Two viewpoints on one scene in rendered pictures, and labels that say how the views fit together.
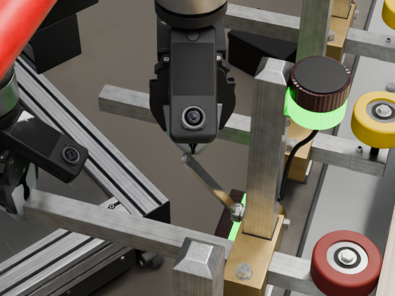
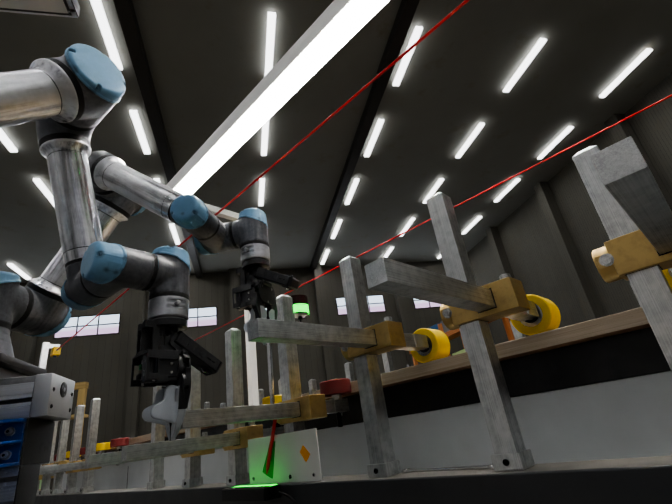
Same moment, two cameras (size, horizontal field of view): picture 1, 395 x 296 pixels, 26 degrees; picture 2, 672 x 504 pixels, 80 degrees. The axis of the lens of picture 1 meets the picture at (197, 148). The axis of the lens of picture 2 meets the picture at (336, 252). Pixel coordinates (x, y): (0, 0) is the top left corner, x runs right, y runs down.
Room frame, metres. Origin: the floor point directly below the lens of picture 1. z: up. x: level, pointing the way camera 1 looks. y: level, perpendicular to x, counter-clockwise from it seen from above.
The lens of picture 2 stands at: (0.09, 0.79, 0.78)
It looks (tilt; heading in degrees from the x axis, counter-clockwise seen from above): 24 degrees up; 294
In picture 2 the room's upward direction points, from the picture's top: 9 degrees counter-clockwise
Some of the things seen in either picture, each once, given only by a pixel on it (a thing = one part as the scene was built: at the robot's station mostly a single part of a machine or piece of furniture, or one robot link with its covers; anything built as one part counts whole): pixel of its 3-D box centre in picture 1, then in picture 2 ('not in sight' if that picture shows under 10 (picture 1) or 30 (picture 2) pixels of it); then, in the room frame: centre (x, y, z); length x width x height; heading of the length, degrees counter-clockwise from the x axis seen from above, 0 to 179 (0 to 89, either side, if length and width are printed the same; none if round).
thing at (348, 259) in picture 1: (341, 282); (337, 402); (0.57, -0.17, 0.85); 0.08 x 0.08 x 0.11
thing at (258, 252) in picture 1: (257, 252); (300, 410); (0.62, -0.07, 0.84); 0.14 x 0.06 x 0.05; 162
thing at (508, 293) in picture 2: not in sight; (481, 305); (0.15, 0.08, 0.94); 0.14 x 0.06 x 0.05; 162
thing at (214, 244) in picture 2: not in sight; (215, 236); (0.76, 0.05, 1.31); 0.11 x 0.11 x 0.08; 17
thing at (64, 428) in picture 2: not in sight; (61, 449); (2.55, -0.69, 0.91); 0.04 x 0.04 x 0.48; 72
